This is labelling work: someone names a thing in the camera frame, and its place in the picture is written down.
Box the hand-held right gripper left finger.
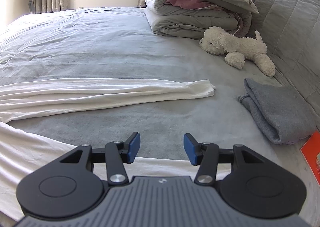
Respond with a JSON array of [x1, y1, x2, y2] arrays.
[[60, 131, 141, 185]]

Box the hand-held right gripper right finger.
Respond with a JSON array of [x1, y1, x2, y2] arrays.
[[183, 133, 273, 184]]

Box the white pants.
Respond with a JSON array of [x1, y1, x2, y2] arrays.
[[0, 78, 234, 221]]

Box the folded grey cloth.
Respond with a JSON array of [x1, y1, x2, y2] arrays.
[[237, 78, 317, 145]]

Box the grey bed sheet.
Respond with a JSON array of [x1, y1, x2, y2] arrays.
[[0, 7, 320, 227]]

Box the white plush dog toy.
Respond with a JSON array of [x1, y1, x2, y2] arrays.
[[199, 26, 276, 78]]

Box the orange box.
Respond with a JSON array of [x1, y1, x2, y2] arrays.
[[300, 131, 320, 185]]

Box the folded grey quilt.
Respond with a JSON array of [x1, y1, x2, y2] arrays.
[[145, 0, 252, 40]]

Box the grey quilted headboard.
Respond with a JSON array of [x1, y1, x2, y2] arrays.
[[235, 0, 320, 127]]

